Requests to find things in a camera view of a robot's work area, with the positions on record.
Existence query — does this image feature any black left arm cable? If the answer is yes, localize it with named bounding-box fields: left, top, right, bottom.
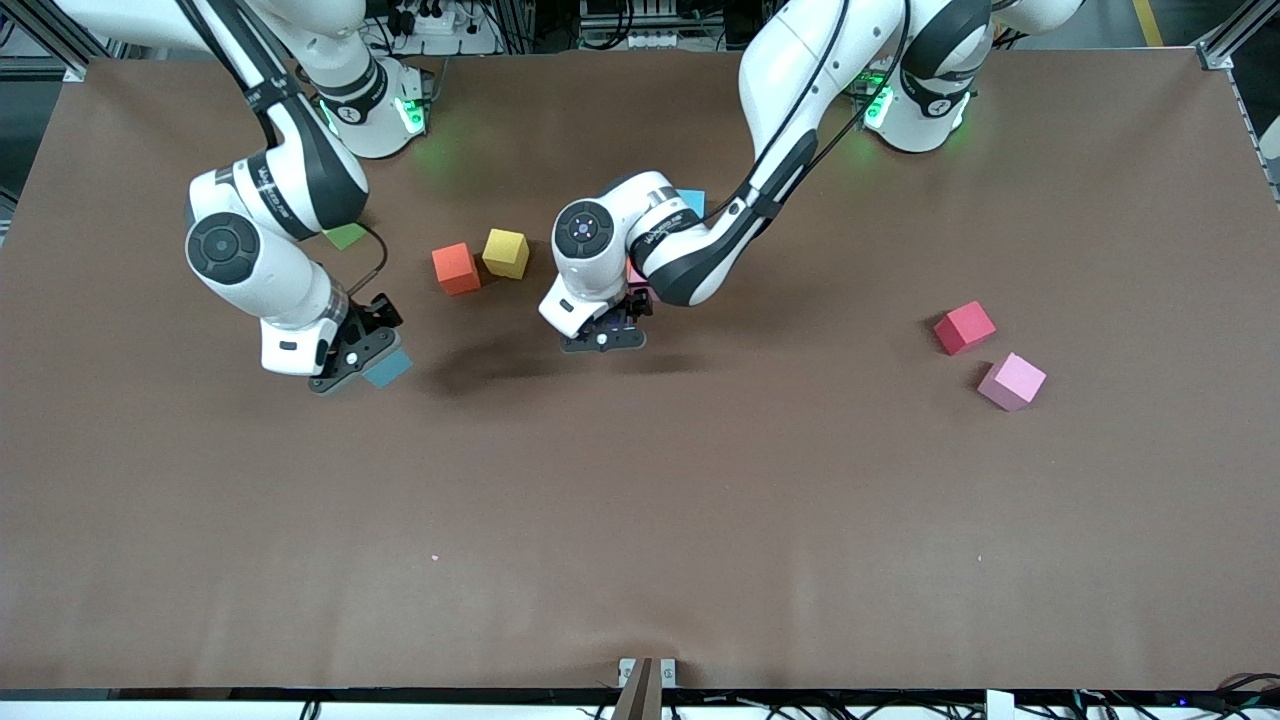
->
left=700, top=0, right=913, bottom=223

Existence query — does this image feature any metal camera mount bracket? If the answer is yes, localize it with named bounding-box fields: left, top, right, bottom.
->
left=612, top=657, right=678, bottom=720

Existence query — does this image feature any grey electronics box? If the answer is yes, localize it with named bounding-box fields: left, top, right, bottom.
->
left=578, top=0, right=681, bottom=49

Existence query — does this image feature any yellow foam cube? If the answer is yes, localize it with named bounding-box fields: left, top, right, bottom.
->
left=482, top=228, right=531, bottom=280

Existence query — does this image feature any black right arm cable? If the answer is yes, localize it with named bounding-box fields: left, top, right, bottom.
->
left=175, top=0, right=389, bottom=298

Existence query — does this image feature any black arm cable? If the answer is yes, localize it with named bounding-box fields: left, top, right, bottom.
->
left=700, top=0, right=913, bottom=223
left=175, top=0, right=389, bottom=298

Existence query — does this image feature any white power strip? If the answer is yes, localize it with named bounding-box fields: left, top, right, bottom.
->
left=385, top=0, right=471, bottom=36

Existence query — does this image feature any aluminium frame profile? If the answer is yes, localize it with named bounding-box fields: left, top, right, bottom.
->
left=0, top=0, right=111, bottom=81
left=1198, top=0, right=1280, bottom=206

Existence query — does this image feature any orange foam cube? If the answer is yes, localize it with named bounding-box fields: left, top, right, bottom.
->
left=432, top=242, right=483, bottom=296

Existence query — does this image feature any red foam cube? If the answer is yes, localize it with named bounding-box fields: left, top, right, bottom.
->
left=934, top=300, right=998, bottom=357

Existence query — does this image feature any brown paper table cover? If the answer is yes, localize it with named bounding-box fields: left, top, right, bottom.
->
left=0, top=48, right=1280, bottom=693

